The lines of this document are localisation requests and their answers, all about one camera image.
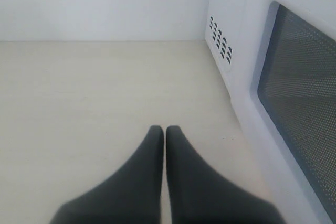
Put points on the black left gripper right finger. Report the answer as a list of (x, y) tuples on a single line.
[(199, 194)]

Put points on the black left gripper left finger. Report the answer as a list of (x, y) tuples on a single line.
[(131, 195)]

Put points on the white microwave oven body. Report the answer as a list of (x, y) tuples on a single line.
[(225, 11)]

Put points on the white microwave door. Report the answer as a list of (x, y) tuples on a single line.
[(284, 97)]

